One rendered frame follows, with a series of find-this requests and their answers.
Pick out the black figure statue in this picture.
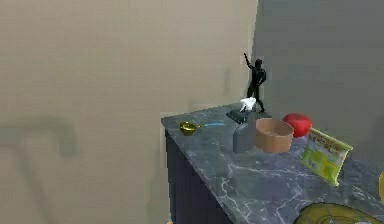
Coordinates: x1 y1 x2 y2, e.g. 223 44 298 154
226 52 272 122

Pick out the brown round bowl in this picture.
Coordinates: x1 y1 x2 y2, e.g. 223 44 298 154
254 118 295 154

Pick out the dark marble-topped counter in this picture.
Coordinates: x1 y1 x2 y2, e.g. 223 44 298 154
160 103 384 224

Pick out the red apple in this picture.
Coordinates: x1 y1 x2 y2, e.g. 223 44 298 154
282 112 314 139

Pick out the white paper tissue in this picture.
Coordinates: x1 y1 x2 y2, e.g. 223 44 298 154
239 97 258 113

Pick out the gold spoon with blue handle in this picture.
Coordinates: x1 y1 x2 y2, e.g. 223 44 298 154
179 120 226 137

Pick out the yellow-green round plate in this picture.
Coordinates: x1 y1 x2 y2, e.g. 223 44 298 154
294 203 384 224

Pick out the grey tissue box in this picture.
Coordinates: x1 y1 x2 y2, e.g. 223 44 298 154
232 111 258 154

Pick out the green and yellow book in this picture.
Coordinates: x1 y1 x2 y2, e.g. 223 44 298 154
300 127 354 188

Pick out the yellow round object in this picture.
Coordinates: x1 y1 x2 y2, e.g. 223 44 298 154
378 171 384 203

